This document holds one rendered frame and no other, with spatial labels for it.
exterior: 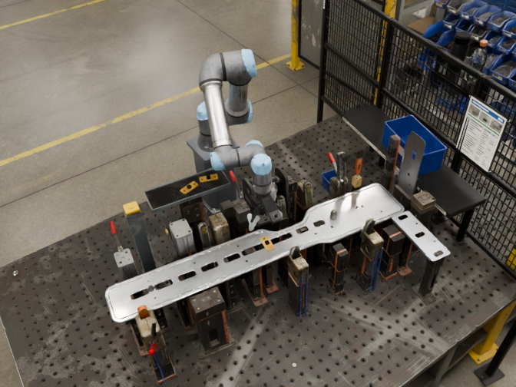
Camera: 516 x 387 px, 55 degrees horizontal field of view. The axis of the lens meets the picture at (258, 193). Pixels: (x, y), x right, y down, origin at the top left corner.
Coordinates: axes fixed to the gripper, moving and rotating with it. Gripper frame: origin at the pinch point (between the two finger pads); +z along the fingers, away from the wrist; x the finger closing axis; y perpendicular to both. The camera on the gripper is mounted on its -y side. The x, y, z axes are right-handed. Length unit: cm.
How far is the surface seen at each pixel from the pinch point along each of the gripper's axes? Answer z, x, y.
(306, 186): 1.6, -28.0, 15.0
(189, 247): 8.6, 32.0, 11.8
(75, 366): 41, 93, 0
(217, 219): 3.2, 16.2, 16.3
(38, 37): 106, 66, 500
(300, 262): 7.2, -6.0, -18.9
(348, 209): 11.3, -43.1, 1.5
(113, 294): 11, 68, 5
